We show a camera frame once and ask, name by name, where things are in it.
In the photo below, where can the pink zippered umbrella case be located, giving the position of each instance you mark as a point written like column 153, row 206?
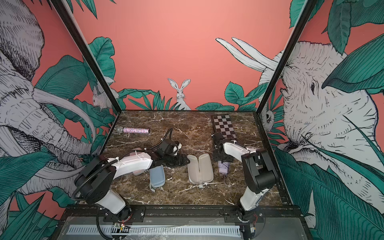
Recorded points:
column 138, row 172

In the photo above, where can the right black frame post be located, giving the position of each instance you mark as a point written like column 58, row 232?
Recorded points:
column 298, row 29

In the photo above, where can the glittery purple bottle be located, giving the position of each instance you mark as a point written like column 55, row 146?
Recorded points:
column 129, row 130

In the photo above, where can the purple zippered umbrella case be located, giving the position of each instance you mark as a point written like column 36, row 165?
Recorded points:
column 200, row 170

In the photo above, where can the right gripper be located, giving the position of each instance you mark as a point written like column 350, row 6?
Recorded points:
column 216, row 157

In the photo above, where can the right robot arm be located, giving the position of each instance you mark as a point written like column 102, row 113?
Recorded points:
column 259, row 172

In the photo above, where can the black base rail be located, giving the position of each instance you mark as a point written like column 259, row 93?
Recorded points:
column 231, row 214

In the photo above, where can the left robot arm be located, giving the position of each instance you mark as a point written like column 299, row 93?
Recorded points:
column 93, row 184

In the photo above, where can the left black frame post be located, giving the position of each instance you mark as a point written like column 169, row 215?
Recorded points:
column 68, row 19

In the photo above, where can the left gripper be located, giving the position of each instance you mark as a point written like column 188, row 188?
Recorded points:
column 180, row 160

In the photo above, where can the black frame post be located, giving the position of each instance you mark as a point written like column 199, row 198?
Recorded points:
column 68, row 19
column 298, row 29

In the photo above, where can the checkered chess board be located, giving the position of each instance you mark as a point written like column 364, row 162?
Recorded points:
column 223, row 124

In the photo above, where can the white perforated cable duct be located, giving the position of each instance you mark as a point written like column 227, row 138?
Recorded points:
column 141, row 230

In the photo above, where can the purple umbrella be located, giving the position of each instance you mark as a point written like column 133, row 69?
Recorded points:
column 223, row 167

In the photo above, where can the blue zippered umbrella case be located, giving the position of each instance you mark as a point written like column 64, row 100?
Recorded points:
column 157, row 178

